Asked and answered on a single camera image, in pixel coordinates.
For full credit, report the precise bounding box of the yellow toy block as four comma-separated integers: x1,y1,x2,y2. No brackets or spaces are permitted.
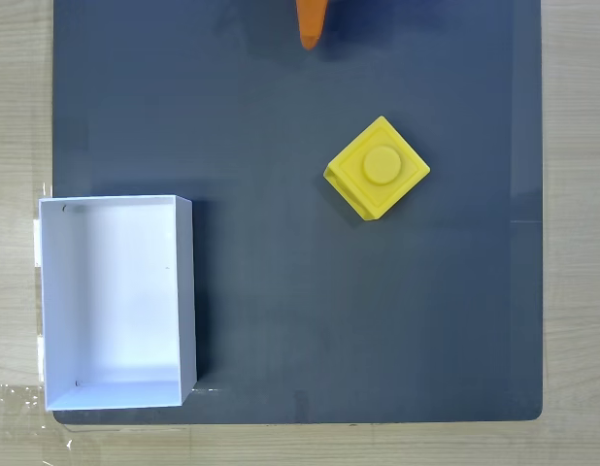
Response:
322,115,431,223

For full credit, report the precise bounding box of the white open cardboard box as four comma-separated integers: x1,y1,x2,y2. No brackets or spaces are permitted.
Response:
37,193,199,413

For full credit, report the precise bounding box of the dark grey table mat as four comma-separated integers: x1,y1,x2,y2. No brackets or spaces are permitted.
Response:
51,0,545,426

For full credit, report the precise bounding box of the clear adhesive tape piece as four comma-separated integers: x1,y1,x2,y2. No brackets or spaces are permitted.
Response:
0,382,74,452

